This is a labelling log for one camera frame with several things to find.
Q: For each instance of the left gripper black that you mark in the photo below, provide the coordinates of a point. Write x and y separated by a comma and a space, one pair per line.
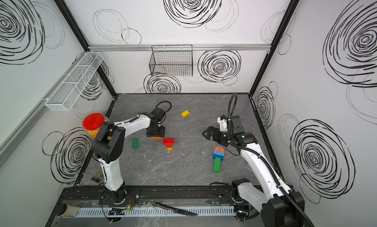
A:
161, 134

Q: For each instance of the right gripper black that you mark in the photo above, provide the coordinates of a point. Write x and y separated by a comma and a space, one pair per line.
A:
216, 131

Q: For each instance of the orange round lego piece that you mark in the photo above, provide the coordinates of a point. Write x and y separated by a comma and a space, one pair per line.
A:
219, 149

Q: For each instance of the light blue lego brick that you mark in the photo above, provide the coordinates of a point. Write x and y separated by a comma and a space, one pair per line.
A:
218, 155

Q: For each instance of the green lego plate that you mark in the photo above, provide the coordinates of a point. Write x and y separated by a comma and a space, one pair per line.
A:
134, 143

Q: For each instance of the green tall lego brick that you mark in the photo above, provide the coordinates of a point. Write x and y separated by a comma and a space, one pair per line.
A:
217, 165

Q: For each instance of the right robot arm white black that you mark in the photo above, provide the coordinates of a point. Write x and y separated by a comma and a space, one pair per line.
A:
277, 204

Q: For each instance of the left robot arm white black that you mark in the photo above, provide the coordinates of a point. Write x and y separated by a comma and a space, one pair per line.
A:
108, 146

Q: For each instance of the yellow curved lego brick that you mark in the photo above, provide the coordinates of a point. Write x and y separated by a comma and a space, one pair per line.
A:
185, 113

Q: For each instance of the plastic jar red lid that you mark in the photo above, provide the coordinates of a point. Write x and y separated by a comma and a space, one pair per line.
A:
92, 124

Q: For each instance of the small spice jar left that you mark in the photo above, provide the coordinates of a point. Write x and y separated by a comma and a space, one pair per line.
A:
97, 176

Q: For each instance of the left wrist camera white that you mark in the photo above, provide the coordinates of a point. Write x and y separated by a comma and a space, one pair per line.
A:
159, 115

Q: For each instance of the black wire basket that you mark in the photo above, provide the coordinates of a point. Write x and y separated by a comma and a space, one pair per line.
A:
172, 60

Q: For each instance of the white slotted cable duct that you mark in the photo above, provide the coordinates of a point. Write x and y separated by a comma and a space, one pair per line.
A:
151, 211

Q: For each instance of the white wire shelf basket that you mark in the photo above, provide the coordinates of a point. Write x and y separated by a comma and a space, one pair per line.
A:
74, 82

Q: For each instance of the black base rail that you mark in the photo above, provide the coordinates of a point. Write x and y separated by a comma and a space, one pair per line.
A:
223, 194

